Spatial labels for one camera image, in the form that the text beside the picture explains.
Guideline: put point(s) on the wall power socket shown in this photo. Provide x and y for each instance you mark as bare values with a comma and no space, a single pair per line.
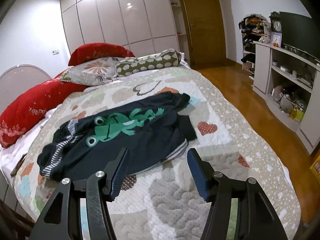
55,52

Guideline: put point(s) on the yellow box on floor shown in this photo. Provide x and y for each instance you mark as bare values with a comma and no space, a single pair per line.
315,168

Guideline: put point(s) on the white bed headboard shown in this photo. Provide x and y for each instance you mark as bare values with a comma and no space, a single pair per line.
17,80

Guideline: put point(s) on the floral grey pillow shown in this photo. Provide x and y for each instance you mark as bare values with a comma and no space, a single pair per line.
92,73

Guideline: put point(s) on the heart pattern quilt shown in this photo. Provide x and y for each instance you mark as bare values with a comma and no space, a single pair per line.
163,202

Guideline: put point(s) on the dark phone on bed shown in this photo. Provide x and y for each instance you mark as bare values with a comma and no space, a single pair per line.
18,165

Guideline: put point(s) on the olive dotted bolster pillow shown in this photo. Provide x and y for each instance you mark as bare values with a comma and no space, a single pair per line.
133,65

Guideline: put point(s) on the red pillow near headboard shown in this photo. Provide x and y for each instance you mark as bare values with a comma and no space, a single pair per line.
30,107

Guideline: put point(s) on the white tv cabinet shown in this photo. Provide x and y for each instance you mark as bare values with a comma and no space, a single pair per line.
284,79

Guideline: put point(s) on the dark mantel clock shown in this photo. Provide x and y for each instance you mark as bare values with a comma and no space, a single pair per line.
275,22

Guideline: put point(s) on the red pillow at back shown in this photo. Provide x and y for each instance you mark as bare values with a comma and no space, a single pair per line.
92,51

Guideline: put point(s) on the black television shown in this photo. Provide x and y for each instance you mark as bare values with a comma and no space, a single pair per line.
300,32

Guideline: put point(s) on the cluttered shoe rack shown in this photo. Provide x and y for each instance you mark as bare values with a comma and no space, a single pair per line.
254,28

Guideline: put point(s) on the dark frog print pants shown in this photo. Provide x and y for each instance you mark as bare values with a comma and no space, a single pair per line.
151,129

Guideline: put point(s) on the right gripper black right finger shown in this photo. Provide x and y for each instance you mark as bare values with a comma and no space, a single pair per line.
256,217

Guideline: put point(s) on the yellow container on shelf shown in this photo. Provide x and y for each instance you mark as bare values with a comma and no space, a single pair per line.
297,113

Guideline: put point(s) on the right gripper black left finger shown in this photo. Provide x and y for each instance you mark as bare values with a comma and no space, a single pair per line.
61,216

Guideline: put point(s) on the white wardrobe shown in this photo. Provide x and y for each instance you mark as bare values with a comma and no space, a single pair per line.
142,26

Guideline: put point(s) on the wooden door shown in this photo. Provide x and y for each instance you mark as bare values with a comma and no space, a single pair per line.
205,31

